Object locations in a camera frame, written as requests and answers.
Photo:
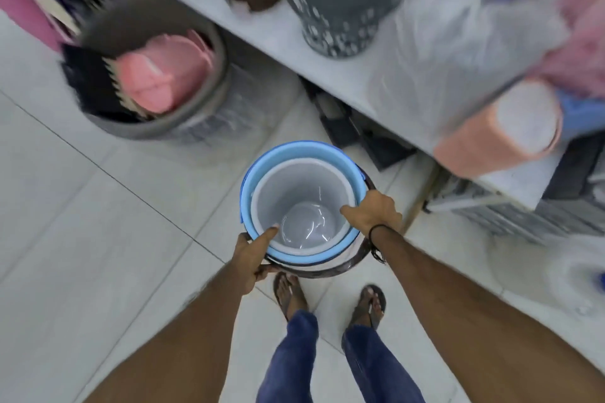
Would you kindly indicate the person's right hand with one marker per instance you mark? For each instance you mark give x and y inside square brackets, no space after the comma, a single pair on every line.
[378,211]

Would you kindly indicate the person's left hand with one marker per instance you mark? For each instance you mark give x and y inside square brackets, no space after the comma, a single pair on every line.
[248,263]

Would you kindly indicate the person's right thumb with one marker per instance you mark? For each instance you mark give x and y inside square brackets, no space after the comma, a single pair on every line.
[352,214]

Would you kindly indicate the person's left thumb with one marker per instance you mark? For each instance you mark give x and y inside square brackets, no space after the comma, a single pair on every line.
[265,238]

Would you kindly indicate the white plastic bucket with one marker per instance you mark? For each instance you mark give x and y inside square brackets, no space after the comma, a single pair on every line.
[302,190]

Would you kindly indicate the light blue plastic bucket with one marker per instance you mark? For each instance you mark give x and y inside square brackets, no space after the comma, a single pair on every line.
[253,180]

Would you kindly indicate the person's left forearm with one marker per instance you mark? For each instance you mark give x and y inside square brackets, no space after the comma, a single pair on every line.
[189,346]

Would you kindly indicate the person's right forearm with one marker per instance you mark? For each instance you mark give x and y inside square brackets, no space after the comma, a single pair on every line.
[472,327]

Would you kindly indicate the black wristband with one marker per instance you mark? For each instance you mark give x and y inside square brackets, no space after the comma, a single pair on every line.
[374,247]

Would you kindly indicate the person's left sandalled foot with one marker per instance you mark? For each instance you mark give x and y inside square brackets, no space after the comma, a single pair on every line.
[289,294]

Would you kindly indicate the person's sandalled foot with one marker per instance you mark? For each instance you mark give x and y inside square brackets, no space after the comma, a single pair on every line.
[289,294]
[369,306]

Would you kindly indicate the black plastic crate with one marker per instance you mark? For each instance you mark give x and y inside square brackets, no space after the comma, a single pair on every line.
[359,133]

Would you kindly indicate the person's right sandalled foot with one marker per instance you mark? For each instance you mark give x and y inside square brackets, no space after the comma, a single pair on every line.
[369,306]

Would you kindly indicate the person's left leg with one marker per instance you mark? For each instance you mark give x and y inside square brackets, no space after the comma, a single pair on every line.
[288,360]

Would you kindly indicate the person's leg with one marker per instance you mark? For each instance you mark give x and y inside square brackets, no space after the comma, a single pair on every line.
[288,360]
[378,369]

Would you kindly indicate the clear wrapped grey basket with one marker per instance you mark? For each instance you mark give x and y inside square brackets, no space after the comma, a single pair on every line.
[246,105]

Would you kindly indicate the person's right leg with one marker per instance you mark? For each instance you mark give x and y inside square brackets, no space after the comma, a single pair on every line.
[378,369]

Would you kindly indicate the peach plastic bin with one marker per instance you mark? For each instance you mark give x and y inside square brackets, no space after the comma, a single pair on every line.
[491,138]

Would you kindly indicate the grey slatted plastic basket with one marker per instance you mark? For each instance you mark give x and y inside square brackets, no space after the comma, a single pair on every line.
[529,218]

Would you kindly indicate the white shelf board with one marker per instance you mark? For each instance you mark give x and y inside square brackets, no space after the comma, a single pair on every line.
[293,43]

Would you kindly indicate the clear plastic wrap bag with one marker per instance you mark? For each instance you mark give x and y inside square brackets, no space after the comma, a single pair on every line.
[449,53]

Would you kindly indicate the pink plastic dustpan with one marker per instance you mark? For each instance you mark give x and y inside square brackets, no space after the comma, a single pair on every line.
[160,72]

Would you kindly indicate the white plastic-wrapped item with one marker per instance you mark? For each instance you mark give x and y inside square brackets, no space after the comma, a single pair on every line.
[579,275]

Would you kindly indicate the black plastic basket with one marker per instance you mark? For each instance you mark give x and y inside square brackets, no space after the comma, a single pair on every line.
[90,81]

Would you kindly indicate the blue plastic tub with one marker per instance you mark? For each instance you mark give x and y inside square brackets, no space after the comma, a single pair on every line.
[583,114]

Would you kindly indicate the large grey round bin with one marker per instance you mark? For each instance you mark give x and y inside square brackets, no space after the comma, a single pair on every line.
[142,15]

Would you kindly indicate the pink item in plastic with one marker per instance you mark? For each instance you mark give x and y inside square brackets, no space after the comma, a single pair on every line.
[576,20]

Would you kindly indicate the pink rolled mat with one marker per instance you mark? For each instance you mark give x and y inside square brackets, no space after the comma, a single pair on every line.
[23,10]

